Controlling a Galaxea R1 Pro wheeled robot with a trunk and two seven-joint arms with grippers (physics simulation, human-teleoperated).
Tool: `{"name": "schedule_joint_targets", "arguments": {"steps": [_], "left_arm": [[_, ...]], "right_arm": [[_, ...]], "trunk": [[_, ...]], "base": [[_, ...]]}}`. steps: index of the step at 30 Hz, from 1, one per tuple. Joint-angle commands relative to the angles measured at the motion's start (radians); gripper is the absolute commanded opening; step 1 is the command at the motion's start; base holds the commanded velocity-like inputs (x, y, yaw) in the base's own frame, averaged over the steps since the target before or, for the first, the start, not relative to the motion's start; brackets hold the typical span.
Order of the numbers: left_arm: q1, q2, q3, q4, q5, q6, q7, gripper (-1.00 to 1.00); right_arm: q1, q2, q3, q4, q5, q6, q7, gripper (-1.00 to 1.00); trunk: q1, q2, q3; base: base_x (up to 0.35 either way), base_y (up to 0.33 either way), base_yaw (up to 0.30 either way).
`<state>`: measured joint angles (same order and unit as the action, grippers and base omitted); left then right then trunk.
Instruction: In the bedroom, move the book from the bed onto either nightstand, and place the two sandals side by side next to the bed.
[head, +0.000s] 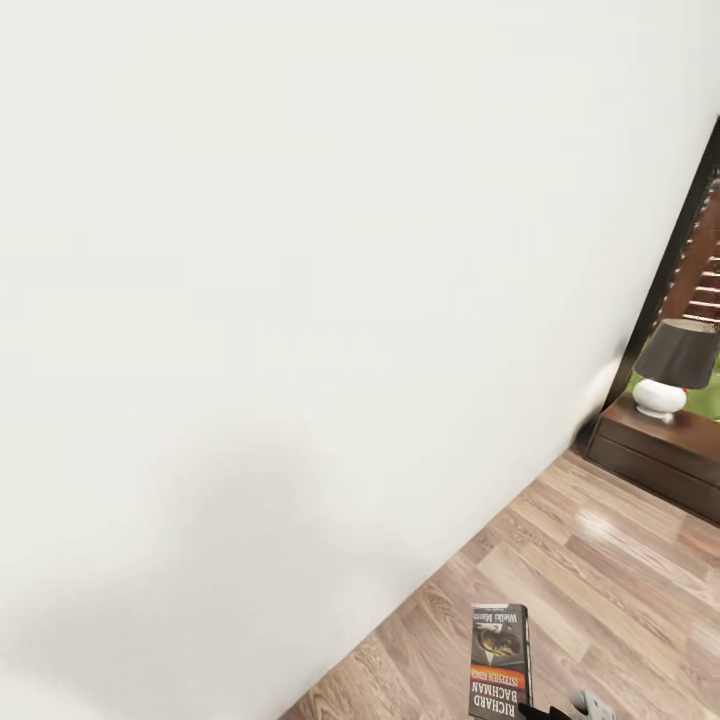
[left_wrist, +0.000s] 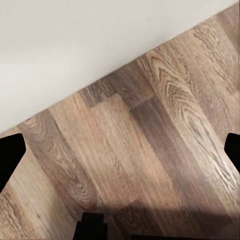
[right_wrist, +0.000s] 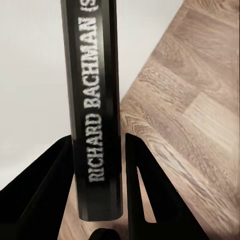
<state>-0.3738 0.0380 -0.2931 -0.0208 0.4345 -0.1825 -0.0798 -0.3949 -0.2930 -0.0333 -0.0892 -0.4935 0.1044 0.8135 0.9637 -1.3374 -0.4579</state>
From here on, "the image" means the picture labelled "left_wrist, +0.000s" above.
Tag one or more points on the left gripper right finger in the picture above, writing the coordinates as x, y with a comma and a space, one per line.
232, 149

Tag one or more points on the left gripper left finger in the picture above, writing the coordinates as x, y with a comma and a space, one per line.
12, 149

